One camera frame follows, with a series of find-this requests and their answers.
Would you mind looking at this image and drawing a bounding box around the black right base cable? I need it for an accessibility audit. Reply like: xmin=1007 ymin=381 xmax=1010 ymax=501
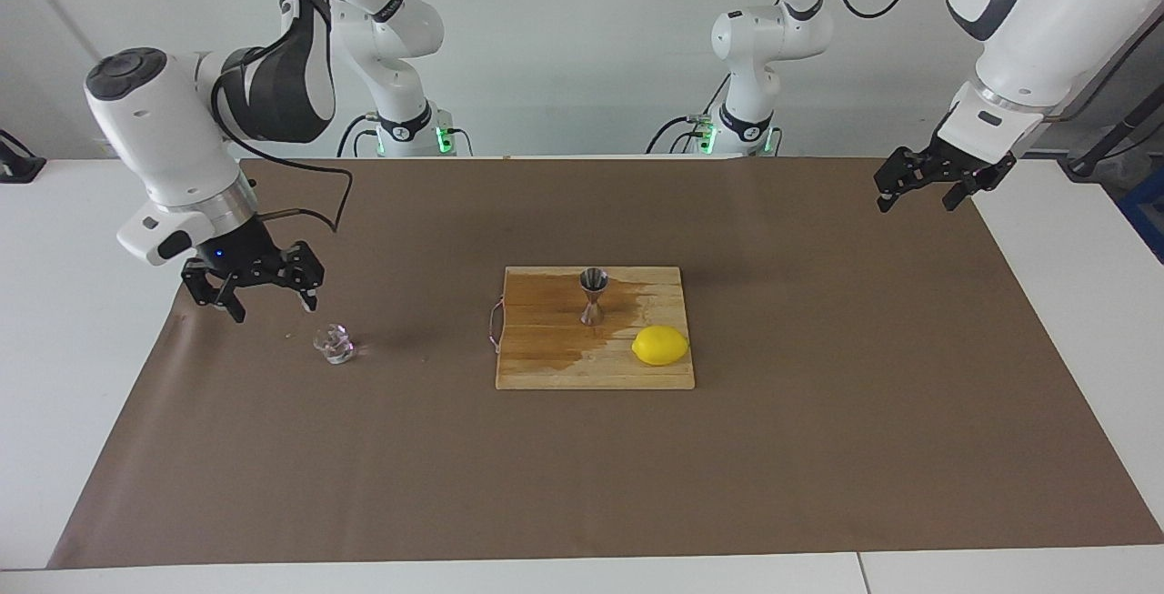
xmin=336 ymin=114 xmax=381 ymax=158

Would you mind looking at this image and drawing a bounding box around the black base cable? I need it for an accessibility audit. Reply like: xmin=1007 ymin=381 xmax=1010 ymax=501
xmin=336 ymin=114 xmax=381 ymax=158
xmin=646 ymin=116 xmax=715 ymax=156

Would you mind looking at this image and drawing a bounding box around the small clear glass cup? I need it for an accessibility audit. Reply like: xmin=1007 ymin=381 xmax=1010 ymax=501
xmin=314 ymin=324 xmax=357 ymax=366

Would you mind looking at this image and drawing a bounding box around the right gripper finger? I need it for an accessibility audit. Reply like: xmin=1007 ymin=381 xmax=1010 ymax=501
xmin=181 ymin=257 xmax=247 ymax=324
xmin=264 ymin=240 xmax=326 ymax=313

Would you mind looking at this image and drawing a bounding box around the black clamp mount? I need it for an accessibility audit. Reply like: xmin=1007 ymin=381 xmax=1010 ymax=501
xmin=0 ymin=128 xmax=46 ymax=184

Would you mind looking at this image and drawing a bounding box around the black stand pole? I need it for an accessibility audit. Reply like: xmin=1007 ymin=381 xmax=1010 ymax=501
xmin=1059 ymin=85 xmax=1164 ymax=181

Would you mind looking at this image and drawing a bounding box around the brown paper table mat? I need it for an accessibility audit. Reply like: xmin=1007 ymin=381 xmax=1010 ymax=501
xmin=47 ymin=156 xmax=1164 ymax=569

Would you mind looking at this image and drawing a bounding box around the wooden cutting board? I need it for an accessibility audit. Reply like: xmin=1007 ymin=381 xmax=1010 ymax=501
xmin=488 ymin=266 xmax=697 ymax=391

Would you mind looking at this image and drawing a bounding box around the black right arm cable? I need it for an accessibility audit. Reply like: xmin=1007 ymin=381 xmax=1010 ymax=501
xmin=209 ymin=0 xmax=354 ymax=234

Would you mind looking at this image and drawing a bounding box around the blue crate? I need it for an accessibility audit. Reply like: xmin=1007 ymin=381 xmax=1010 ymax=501
xmin=1117 ymin=171 xmax=1164 ymax=263

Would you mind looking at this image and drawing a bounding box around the yellow lemon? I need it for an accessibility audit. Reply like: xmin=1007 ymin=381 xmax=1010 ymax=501
xmin=632 ymin=325 xmax=690 ymax=367

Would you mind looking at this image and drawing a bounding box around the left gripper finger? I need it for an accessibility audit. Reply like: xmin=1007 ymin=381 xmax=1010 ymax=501
xmin=874 ymin=146 xmax=930 ymax=214
xmin=942 ymin=157 xmax=1018 ymax=212

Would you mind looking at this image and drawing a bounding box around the steel jigger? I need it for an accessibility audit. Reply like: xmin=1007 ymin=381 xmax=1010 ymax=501
xmin=579 ymin=267 xmax=610 ymax=327

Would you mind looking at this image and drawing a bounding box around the black left base cable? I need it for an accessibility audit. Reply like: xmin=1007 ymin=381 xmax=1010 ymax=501
xmin=646 ymin=116 xmax=715 ymax=156

